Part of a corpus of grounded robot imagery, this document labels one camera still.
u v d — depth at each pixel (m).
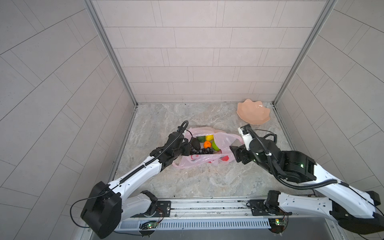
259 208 0.70
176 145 0.61
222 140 0.80
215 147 0.84
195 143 0.91
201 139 0.93
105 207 0.38
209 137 0.91
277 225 0.68
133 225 0.69
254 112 1.11
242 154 0.53
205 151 0.87
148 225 0.65
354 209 0.39
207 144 0.91
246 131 0.50
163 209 0.70
